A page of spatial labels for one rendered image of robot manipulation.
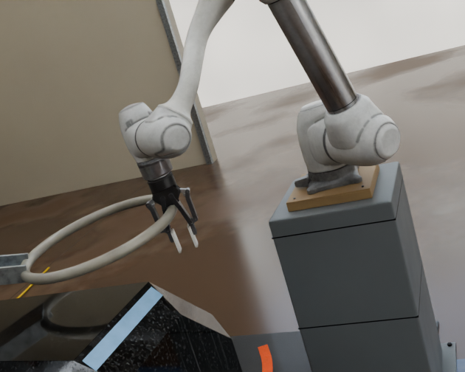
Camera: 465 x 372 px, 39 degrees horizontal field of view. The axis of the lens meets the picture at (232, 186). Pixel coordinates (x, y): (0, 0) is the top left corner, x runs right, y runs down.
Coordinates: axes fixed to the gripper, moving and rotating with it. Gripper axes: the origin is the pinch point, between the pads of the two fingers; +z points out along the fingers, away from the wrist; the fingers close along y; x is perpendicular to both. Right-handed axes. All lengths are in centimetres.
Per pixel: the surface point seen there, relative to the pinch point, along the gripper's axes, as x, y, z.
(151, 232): 15.6, 4.6, -9.9
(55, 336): 38.5, 30.3, -0.4
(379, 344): -13, -44, 61
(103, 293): 19.9, 21.8, 0.4
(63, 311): 24.6, 31.8, -0.3
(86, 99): -503, 140, -8
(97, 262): 23.6, 18.7, -9.7
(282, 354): -72, -6, 89
